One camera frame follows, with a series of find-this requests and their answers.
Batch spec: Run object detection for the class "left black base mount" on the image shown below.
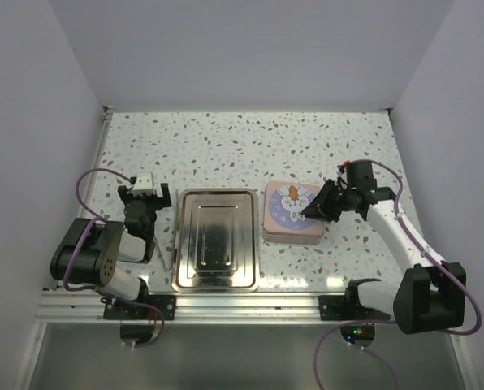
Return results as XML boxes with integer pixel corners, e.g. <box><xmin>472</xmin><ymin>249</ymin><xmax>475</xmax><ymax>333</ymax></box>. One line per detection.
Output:
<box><xmin>100</xmin><ymin>294</ymin><xmax>177</xmax><ymax>321</ymax></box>

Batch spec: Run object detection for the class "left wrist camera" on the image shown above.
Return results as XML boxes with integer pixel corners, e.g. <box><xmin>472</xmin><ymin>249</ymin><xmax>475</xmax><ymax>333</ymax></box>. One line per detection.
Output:
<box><xmin>131</xmin><ymin>172</ymin><xmax>156</xmax><ymax>196</ymax></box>

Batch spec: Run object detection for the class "pink cookie tin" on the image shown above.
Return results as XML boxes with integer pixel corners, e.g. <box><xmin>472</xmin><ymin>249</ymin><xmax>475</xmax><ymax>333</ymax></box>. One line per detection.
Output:
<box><xmin>262</xmin><ymin>230</ymin><xmax>323</xmax><ymax>245</ymax></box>

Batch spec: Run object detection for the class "large steel tray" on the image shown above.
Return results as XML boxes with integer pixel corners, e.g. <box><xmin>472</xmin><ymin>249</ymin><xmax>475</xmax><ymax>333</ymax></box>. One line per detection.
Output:
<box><xmin>172</xmin><ymin>188</ymin><xmax>260</xmax><ymax>293</ymax></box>

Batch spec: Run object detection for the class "aluminium rail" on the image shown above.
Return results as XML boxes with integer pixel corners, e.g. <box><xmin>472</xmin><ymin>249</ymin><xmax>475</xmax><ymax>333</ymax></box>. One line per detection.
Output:
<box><xmin>33</xmin><ymin>290</ymin><xmax>401</xmax><ymax>324</ymax></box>

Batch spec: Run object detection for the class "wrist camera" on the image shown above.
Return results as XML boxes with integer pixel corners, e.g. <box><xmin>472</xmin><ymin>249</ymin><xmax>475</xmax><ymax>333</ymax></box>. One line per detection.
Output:
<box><xmin>131</xmin><ymin>172</ymin><xmax>156</xmax><ymax>196</ymax></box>
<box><xmin>337</xmin><ymin>161</ymin><xmax>350</xmax><ymax>180</ymax></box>

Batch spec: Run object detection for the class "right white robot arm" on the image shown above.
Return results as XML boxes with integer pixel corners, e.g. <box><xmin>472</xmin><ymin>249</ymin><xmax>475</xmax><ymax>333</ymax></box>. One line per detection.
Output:
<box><xmin>302</xmin><ymin>159</ymin><xmax>466</xmax><ymax>334</ymax></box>

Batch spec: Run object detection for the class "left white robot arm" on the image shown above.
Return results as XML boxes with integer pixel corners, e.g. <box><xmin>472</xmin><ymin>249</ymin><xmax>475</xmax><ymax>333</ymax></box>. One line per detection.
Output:
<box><xmin>50</xmin><ymin>183</ymin><xmax>171</xmax><ymax>319</ymax></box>

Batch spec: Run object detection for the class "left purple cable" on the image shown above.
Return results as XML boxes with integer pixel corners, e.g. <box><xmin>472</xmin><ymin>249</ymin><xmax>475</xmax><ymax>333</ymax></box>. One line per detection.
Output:
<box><xmin>63</xmin><ymin>168</ymin><xmax>166</xmax><ymax>349</ymax></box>

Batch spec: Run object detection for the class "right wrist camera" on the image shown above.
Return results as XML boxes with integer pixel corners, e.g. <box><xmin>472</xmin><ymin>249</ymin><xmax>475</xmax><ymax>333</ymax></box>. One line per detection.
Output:
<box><xmin>337</xmin><ymin>161</ymin><xmax>350</xmax><ymax>180</ymax></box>

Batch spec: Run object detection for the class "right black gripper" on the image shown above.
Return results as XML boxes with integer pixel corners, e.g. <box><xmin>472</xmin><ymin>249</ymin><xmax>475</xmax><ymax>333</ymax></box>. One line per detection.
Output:
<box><xmin>301</xmin><ymin>179</ymin><xmax>357</xmax><ymax>223</ymax></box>

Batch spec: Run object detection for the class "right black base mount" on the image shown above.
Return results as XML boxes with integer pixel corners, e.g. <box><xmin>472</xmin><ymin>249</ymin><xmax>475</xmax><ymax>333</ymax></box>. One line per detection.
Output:
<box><xmin>318</xmin><ymin>278</ymin><xmax>392</xmax><ymax>321</ymax></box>

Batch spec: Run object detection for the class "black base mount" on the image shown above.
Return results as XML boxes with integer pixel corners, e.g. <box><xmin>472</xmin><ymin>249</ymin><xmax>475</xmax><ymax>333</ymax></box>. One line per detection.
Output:
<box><xmin>100</xmin><ymin>294</ymin><xmax>177</xmax><ymax>321</ymax></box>
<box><xmin>318</xmin><ymin>278</ymin><xmax>392</xmax><ymax>321</ymax></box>

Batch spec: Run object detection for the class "square tin lid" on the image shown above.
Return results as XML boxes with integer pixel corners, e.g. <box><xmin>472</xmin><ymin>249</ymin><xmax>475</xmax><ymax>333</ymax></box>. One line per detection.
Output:
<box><xmin>263</xmin><ymin>180</ymin><xmax>325</xmax><ymax>234</ymax></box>

